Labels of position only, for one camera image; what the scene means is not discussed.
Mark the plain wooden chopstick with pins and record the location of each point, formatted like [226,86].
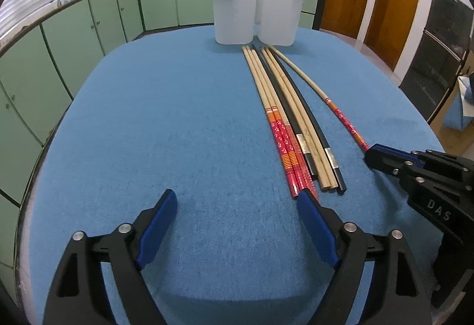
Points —
[292,106]
[298,106]

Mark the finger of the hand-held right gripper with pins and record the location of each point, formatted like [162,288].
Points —
[385,160]
[448,162]

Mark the red patterned wooden chopstick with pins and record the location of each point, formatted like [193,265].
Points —
[328,99]
[265,84]
[260,87]

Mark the black glass cabinet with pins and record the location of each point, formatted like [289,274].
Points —
[433,50]

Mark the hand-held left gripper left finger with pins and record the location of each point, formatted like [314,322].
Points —
[159,228]

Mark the white plastic container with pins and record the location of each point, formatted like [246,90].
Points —
[277,13]
[233,10]

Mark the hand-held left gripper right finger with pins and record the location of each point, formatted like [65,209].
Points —
[316,228]

